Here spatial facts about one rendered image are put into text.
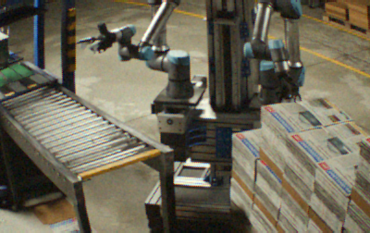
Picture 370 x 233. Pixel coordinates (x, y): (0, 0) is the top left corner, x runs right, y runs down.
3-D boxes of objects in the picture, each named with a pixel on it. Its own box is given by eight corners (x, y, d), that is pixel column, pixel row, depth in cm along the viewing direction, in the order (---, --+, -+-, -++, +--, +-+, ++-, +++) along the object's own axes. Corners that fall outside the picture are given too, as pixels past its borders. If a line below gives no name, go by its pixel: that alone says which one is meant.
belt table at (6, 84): (58, 91, 382) (58, 78, 378) (-11, 117, 345) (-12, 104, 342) (27, 71, 433) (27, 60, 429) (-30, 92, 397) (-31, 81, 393)
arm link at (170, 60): (180, 81, 323) (179, 56, 318) (160, 76, 331) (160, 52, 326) (195, 75, 331) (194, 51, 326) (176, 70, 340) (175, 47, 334)
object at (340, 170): (377, 144, 209) (378, 142, 209) (409, 171, 184) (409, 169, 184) (314, 165, 199) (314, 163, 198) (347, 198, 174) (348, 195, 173)
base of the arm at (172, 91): (169, 88, 343) (169, 70, 339) (197, 90, 340) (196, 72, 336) (161, 98, 330) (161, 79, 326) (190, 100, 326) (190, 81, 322)
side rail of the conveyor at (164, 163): (175, 173, 282) (174, 149, 277) (166, 177, 279) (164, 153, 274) (54, 96, 380) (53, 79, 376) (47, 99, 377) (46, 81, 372)
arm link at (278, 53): (284, 41, 267) (281, 37, 259) (289, 63, 266) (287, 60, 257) (269, 42, 269) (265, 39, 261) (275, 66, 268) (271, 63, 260)
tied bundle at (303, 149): (347, 165, 244) (351, 119, 235) (373, 191, 218) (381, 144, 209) (280, 186, 234) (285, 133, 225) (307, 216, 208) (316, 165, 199)
